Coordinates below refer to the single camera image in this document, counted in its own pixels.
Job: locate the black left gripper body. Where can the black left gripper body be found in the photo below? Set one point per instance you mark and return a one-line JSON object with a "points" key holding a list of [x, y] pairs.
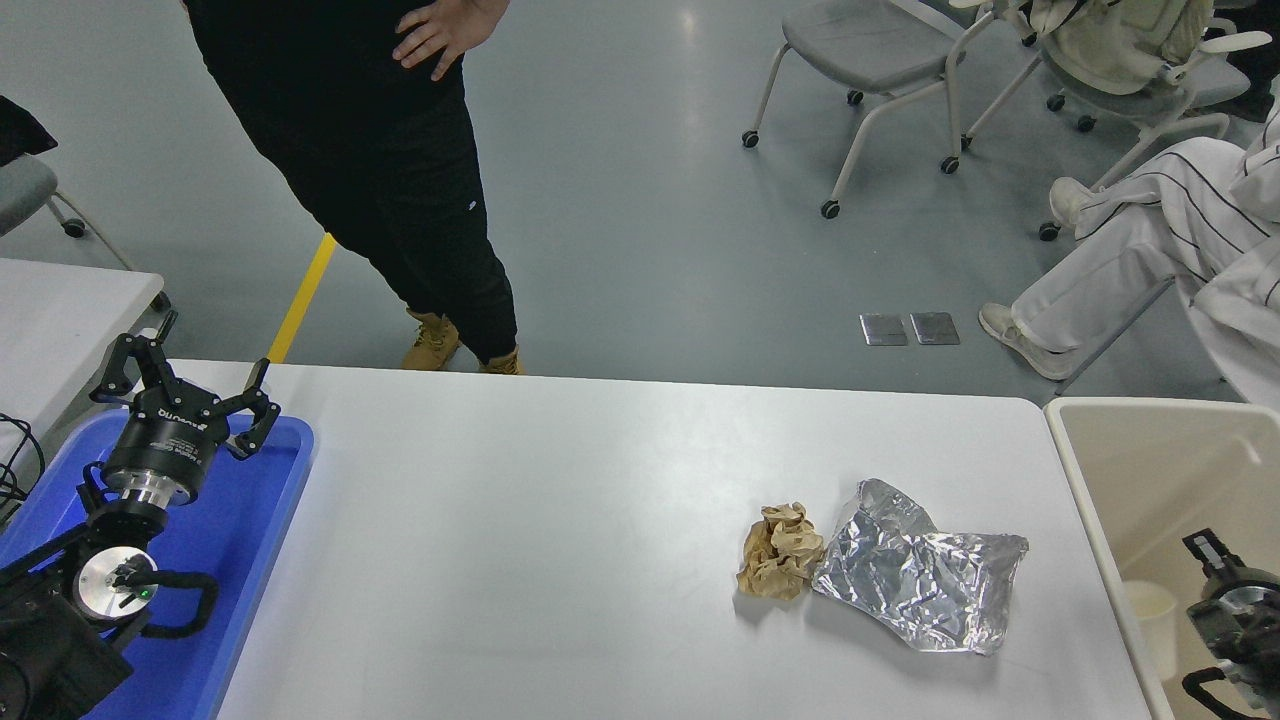
{"points": [[165, 440]]}

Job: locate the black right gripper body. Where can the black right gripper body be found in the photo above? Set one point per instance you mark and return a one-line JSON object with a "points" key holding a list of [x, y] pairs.
{"points": [[1245, 630]]}

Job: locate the white paper cup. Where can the white paper cup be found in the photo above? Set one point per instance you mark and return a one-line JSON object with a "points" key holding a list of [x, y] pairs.
{"points": [[1150, 620]]}

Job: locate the silver foil tray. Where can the silver foil tray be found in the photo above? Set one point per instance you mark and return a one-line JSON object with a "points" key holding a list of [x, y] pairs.
{"points": [[915, 580]]}

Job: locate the tan paper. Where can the tan paper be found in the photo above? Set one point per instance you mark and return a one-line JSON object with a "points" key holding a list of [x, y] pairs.
{"points": [[780, 552]]}

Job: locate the standing person's left hand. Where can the standing person's left hand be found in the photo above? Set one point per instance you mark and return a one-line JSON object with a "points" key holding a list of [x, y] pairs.
{"points": [[450, 25]]}

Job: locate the white side table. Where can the white side table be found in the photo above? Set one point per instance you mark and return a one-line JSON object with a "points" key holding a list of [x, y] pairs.
{"points": [[60, 320]]}

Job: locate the large pale bin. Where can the large pale bin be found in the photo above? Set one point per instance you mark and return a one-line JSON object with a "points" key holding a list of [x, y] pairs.
{"points": [[1150, 480]]}

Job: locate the blue plastic tray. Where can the blue plastic tray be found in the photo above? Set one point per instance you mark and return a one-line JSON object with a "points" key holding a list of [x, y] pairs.
{"points": [[250, 520]]}

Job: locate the yellow floor tape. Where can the yellow floor tape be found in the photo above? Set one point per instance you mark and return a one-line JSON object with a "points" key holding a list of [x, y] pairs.
{"points": [[300, 300]]}

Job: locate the grey chair with metal legs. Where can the grey chair with metal legs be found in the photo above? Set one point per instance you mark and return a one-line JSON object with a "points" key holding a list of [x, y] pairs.
{"points": [[20, 190]]}

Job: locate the black cloth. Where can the black cloth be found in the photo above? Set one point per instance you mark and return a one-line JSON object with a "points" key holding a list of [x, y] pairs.
{"points": [[15, 130]]}

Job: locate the standing person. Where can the standing person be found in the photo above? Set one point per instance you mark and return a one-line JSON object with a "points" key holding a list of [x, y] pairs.
{"points": [[340, 150]]}

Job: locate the seated person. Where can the seated person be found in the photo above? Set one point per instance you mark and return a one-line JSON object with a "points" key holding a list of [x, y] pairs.
{"points": [[1130, 250]]}

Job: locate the metal floor plate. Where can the metal floor plate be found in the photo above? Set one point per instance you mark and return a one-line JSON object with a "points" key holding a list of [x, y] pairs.
{"points": [[934, 328], [883, 329]]}

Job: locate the white office chair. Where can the white office chair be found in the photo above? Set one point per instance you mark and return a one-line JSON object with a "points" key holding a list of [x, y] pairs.
{"points": [[1190, 95]]}

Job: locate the cream jacket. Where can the cream jacket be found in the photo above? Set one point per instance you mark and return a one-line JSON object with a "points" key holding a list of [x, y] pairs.
{"points": [[1110, 40]]}

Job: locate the grey chair with white legs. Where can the grey chair with white legs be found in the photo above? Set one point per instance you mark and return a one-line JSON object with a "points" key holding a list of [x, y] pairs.
{"points": [[860, 45]]}

